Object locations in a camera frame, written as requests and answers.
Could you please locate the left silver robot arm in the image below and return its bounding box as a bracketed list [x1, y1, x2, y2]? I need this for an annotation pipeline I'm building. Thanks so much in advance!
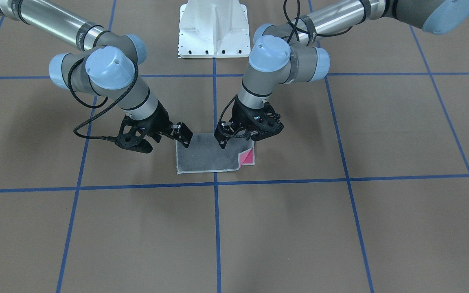
[214, 0, 469, 149]

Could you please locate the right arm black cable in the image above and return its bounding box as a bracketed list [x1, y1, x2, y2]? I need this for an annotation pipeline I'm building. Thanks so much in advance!
[67, 57, 139, 142]

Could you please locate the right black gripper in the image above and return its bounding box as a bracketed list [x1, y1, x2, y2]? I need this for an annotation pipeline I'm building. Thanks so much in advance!
[115, 102, 193, 153]

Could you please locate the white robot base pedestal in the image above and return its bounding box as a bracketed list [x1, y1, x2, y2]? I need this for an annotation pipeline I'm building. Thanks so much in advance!
[178, 0, 251, 58]

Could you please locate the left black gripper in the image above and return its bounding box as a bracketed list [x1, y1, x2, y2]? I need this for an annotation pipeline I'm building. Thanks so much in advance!
[214, 98, 284, 149]

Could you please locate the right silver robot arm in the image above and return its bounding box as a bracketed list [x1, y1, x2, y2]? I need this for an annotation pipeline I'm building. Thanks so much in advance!
[0, 0, 193, 153]

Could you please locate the pink and grey towel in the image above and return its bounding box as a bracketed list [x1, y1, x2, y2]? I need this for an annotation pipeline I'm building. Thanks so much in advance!
[175, 132, 255, 175]

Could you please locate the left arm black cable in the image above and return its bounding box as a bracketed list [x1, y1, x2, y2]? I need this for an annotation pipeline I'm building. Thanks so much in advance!
[218, 0, 353, 135]

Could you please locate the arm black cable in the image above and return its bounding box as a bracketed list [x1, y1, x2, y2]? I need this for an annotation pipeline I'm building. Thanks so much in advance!
[218, 0, 353, 135]
[67, 57, 139, 142]

